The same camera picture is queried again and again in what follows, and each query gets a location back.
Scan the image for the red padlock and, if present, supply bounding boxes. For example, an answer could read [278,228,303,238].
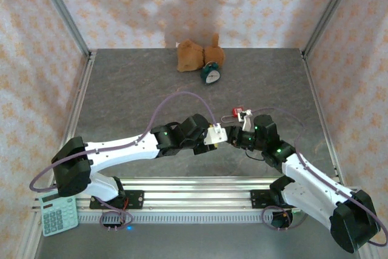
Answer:
[221,107,244,124]

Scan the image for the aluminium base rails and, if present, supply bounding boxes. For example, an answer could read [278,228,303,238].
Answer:
[32,176,358,215]

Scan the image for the green alarm clock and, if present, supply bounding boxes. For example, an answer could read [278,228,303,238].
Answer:
[199,61,221,86]

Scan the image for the brown plush toy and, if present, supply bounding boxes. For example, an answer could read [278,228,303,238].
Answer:
[176,33,226,72]

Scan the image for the teal calculator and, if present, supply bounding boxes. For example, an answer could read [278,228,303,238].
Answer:
[38,193,79,237]

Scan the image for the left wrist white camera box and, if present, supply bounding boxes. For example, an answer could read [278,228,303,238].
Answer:
[203,122,228,146]

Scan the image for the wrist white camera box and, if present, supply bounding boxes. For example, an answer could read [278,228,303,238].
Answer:
[237,109,254,132]
[203,122,228,146]

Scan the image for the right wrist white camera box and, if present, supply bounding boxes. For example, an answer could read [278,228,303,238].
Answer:
[237,109,254,132]

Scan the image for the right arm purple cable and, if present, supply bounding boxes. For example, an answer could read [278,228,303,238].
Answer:
[250,106,388,247]

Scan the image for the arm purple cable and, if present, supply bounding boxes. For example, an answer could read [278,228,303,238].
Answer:
[250,106,388,247]
[29,90,219,232]

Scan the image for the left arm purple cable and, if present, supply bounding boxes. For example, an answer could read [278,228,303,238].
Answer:
[29,90,219,232]

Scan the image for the aluminium table side rail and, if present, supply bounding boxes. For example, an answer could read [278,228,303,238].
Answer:
[301,49,346,186]
[62,51,97,150]

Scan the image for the slotted grey cable duct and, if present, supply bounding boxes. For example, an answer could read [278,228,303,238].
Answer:
[77,212,264,224]

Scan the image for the aluminium frame corner post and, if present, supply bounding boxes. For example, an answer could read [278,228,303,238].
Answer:
[301,0,361,59]
[32,0,92,59]

